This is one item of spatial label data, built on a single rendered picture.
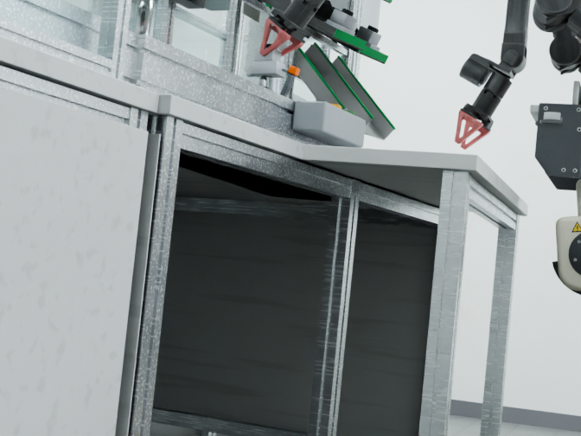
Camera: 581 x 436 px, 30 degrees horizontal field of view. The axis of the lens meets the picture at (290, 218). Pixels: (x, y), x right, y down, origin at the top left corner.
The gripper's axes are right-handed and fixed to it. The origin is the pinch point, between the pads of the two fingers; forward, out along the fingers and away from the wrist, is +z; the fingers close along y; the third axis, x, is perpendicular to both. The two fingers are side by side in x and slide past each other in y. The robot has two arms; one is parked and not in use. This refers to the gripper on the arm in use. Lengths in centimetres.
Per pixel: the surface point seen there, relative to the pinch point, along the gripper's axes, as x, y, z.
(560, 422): 61, -350, 90
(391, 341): 44, -73, 48
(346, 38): 0.7, -23.8, -12.1
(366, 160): 46, 28, -1
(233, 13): -25.6, -18.2, 0.4
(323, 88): 6.1, -19.9, 0.2
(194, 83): 25, 57, 4
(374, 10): -78, -180, -17
